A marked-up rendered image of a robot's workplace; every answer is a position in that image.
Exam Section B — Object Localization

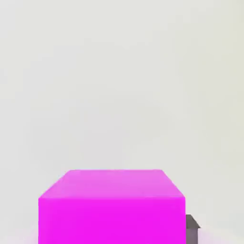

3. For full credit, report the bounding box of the small magenta cube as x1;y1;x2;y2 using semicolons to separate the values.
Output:
38;169;186;244

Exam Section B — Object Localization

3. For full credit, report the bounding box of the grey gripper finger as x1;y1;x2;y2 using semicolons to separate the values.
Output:
185;214;202;244

